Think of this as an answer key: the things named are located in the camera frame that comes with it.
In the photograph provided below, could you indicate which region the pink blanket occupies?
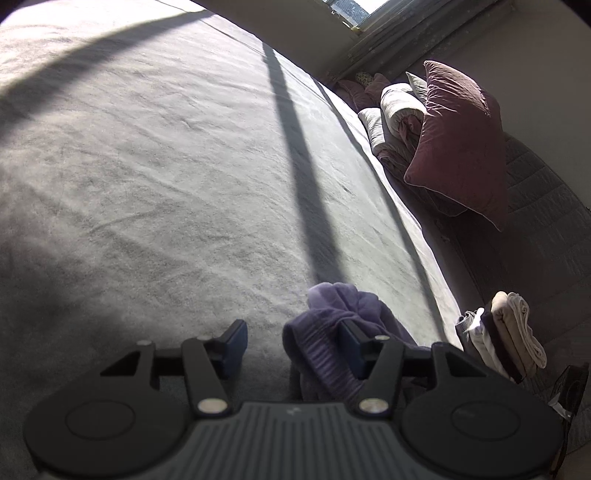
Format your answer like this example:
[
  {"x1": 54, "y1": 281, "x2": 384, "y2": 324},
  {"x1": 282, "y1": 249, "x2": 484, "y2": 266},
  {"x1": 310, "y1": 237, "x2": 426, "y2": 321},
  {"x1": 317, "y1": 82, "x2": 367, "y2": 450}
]
[{"x1": 338, "y1": 78, "x2": 386, "y2": 110}]

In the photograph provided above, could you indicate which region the folded white garment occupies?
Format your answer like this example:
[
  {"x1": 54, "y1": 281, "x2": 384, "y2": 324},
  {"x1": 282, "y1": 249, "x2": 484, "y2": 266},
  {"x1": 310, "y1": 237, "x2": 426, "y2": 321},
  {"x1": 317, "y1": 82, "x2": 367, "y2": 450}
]
[
  {"x1": 461, "y1": 310, "x2": 498, "y2": 372},
  {"x1": 508, "y1": 294, "x2": 548, "y2": 368}
]

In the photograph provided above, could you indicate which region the folded pale quilt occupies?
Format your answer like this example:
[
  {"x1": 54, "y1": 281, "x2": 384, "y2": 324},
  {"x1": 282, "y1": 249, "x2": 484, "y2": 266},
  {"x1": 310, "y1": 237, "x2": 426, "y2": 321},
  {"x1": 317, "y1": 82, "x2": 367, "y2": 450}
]
[{"x1": 358, "y1": 71, "x2": 430, "y2": 185}]

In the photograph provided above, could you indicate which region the window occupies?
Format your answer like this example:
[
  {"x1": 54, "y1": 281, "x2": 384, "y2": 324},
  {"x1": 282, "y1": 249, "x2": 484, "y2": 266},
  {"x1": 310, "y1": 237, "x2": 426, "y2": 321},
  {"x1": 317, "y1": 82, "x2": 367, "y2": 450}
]
[{"x1": 330, "y1": 0, "x2": 393, "y2": 24}]

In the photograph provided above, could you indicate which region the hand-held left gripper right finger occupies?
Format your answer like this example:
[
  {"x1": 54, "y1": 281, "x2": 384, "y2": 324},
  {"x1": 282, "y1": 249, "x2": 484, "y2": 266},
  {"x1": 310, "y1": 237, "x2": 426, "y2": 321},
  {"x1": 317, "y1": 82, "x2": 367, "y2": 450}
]
[{"x1": 337, "y1": 319, "x2": 483, "y2": 418}]

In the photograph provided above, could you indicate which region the folded black garment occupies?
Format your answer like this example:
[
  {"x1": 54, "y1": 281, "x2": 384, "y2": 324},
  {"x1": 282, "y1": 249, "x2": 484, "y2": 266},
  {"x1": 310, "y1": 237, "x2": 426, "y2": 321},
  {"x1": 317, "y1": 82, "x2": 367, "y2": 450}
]
[{"x1": 481, "y1": 307, "x2": 525, "y2": 384}]

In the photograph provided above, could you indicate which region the purple garment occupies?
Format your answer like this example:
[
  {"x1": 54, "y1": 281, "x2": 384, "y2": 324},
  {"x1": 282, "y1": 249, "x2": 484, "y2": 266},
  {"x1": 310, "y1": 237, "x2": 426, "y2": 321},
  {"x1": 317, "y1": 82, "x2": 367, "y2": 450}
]
[{"x1": 281, "y1": 282, "x2": 435, "y2": 402}]

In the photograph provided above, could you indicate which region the grey quilted headboard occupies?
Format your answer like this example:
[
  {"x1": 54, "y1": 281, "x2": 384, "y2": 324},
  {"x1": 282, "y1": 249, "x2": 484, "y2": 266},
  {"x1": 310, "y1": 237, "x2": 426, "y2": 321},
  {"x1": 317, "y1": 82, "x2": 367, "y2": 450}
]
[{"x1": 501, "y1": 131, "x2": 591, "y2": 333}]

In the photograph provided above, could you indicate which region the maroon pillow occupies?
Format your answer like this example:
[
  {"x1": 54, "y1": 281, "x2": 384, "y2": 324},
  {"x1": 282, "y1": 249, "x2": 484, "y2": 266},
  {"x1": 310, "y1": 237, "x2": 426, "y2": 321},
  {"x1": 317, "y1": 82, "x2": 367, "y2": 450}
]
[{"x1": 403, "y1": 60, "x2": 509, "y2": 232}]

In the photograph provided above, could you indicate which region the grey bed mattress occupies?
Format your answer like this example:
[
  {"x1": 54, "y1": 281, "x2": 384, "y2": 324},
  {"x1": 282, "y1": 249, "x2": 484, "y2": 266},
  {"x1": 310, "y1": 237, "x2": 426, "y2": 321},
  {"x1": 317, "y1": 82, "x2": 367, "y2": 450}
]
[{"x1": 0, "y1": 0, "x2": 462, "y2": 480}]

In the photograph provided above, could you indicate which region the dark object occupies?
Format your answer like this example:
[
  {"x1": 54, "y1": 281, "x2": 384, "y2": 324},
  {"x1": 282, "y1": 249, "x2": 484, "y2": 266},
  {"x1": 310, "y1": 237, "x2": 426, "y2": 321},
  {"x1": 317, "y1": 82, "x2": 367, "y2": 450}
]
[{"x1": 549, "y1": 364, "x2": 591, "y2": 462}]

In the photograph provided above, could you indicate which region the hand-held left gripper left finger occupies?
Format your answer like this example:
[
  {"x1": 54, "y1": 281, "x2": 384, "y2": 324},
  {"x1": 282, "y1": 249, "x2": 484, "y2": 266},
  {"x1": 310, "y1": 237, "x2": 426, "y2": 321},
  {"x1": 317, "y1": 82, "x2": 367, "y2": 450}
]
[{"x1": 99, "y1": 319, "x2": 250, "y2": 418}]

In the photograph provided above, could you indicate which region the patterned curtain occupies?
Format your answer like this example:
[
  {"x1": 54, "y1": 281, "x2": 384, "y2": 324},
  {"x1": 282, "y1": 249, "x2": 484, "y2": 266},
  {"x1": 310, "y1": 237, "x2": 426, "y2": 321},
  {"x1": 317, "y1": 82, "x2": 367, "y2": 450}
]
[{"x1": 323, "y1": 0, "x2": 462, "y2": 81}]

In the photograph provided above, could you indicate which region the folded beige garment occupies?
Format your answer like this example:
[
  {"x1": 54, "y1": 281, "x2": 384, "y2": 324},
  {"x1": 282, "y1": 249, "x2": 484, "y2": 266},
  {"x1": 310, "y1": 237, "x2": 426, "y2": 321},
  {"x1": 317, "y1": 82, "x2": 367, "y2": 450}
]
[{"x1": 490, "y1": 291, "x2": 539, "y2": 378}]

